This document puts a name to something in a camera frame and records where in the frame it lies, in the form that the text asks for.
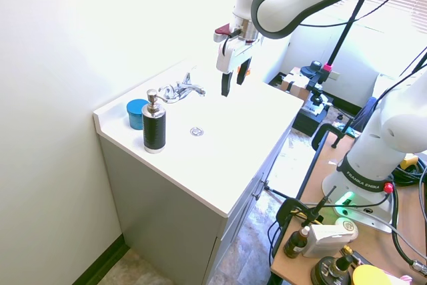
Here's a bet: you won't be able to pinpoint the cardboard box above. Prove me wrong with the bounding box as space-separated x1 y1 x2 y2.
282 66 314 101

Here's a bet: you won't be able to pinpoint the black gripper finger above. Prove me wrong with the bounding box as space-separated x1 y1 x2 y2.
220 71 235 98
236 57 252 85

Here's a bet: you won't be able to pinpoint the black round dish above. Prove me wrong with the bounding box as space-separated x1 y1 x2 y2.
310 256 355 285

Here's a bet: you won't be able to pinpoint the yellow round object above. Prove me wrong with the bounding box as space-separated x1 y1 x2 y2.
352 264 394 285

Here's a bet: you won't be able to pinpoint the white round jar lid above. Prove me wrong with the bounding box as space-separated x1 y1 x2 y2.
334 218 359 239

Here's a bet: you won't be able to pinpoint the black box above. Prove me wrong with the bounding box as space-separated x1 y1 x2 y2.
292 106 330 137

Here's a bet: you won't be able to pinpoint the window blinds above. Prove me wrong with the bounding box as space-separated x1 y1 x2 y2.
325 0 427 35

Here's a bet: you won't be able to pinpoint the yellow black emergency stop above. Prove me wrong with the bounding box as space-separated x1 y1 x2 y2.
399 154 420 171

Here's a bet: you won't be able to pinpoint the dark red wrist camera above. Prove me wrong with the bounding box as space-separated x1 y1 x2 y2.
213 23 240 43

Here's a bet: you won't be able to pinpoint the black camera stand pole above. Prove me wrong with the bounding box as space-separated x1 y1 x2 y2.
325 0 370 75

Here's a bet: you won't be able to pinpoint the white sink countertop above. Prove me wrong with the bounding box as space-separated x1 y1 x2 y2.
93 58 304 216

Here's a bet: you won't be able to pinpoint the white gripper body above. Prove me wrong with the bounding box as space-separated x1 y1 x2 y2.
216 37 262 74

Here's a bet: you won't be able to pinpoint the blue round container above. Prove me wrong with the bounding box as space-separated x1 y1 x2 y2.
126 99 150 131

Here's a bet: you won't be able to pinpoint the black cable bundle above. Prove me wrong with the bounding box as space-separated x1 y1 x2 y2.
390 154 427 189

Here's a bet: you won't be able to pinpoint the chrome faucet handle with lever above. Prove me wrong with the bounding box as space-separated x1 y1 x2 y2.
157 85 183 104

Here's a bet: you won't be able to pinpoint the black chrome soap dispenser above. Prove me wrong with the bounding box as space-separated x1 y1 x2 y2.
141 88 167 155

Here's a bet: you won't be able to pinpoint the dark brown dropper bottle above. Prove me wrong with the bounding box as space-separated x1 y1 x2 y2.
284 226 311 260

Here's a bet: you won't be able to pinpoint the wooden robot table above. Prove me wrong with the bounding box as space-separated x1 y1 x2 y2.
270 130 427 285

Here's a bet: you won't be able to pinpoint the grey vanity cabinet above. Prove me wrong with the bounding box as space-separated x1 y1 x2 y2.
99 116 303 285

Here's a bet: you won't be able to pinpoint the black C-clamp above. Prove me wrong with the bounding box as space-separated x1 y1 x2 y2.
274 197 321 252
312 123 348 151

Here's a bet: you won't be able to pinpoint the white rectangular box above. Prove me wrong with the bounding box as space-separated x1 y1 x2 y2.
303 224 354 259

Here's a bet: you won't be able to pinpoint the chrome faucet spout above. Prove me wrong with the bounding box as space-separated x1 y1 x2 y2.
175 83 207 97

